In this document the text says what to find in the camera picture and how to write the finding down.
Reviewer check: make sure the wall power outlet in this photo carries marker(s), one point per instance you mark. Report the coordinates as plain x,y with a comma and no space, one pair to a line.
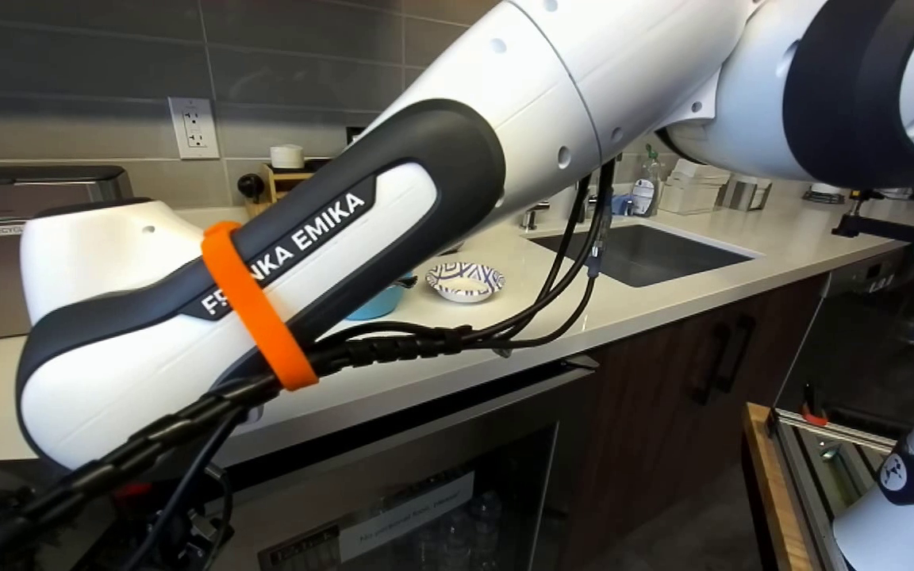
196,127

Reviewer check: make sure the white Franka Emika robot arm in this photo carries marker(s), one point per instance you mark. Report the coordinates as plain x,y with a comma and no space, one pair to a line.
541,84

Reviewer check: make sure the metal rail with orange clamp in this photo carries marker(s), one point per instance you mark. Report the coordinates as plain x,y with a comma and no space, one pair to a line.
840,431

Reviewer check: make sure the wooden countertop organizer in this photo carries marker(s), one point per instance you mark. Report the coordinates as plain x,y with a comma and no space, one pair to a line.
288,183

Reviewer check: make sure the stainless steel sink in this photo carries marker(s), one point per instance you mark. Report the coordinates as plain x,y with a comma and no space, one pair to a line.
648,256

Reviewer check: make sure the patterned plate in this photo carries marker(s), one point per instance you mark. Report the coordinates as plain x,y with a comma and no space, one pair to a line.
464,281

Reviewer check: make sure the dark wooden base cabinets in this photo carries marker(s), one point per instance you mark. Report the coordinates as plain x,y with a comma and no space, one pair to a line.
668,445

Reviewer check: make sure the small white cup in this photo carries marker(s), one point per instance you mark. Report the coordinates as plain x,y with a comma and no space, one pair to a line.
288,156

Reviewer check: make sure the blue bowl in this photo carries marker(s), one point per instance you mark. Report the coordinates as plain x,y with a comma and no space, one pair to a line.
382,306

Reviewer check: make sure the wooden frame tray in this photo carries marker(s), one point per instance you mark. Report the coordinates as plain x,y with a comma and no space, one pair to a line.
776,497

